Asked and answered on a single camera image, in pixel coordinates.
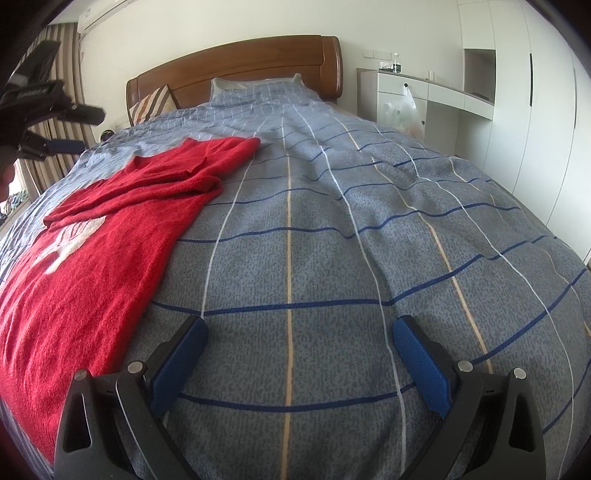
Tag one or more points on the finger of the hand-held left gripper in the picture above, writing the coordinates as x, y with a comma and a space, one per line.
85, 114
64, 146

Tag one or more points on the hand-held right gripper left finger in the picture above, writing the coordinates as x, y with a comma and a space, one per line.
178, 364

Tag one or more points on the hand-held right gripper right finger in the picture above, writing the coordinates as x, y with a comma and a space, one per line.
422, 364

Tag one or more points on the red sweater with white rabbit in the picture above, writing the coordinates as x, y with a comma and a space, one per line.
92, 258

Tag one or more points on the small round fan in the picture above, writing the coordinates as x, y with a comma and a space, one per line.
107, 135

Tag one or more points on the beige curtain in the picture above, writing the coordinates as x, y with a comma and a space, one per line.
69, 60

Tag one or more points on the striped pillow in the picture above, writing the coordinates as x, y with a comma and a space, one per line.
152, 106

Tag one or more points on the clutter on window sill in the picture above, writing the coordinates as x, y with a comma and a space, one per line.
11, 203

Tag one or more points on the white air conditioner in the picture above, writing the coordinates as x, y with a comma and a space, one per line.
99, 14

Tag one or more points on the blue checked duvet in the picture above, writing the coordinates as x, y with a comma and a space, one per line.
346, 258

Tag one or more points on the wooden bed headboard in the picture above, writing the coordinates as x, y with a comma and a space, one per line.
240, 64

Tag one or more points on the blue checked pillow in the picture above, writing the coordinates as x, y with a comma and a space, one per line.
258, 92

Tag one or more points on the white plastic bag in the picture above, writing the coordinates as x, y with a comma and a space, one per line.
404, 115

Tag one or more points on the white desk with drawers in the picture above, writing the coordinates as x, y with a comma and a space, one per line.
438, 97

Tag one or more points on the white wardrobe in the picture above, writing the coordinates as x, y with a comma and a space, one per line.
540, 115

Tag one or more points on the bottles on desk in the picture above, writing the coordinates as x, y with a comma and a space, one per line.
396, 64

